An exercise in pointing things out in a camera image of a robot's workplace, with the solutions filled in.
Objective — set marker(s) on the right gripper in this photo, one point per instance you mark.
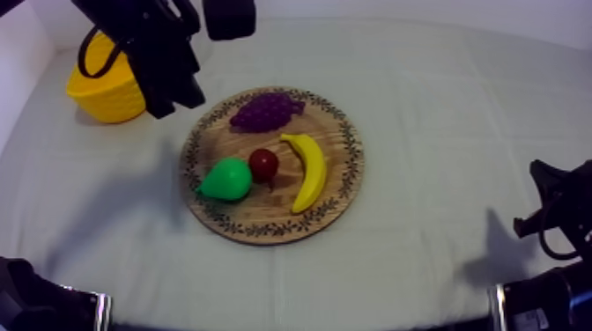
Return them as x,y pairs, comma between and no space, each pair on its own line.
566,203

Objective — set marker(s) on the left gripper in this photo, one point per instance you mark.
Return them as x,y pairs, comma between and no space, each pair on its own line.
155,55

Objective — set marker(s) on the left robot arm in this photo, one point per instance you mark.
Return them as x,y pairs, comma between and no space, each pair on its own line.
32,305

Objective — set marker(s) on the yellow plastic basket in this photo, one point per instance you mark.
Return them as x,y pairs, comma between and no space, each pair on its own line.
106,94

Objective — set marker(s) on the green toy pear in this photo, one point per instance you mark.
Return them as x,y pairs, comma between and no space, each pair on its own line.
226,181

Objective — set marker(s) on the round wooden board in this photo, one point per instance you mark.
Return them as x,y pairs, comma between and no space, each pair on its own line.
277,203

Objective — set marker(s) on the purple toy grapes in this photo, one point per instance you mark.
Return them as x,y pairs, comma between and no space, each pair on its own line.
266,113

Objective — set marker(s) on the small red fruit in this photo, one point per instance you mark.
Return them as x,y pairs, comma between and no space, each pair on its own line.
263,164

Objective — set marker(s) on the silver metal bar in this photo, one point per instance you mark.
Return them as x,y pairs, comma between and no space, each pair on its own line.
498,307
102,312

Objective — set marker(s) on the yellow toy banana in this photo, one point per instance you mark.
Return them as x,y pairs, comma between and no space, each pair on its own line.
312,171

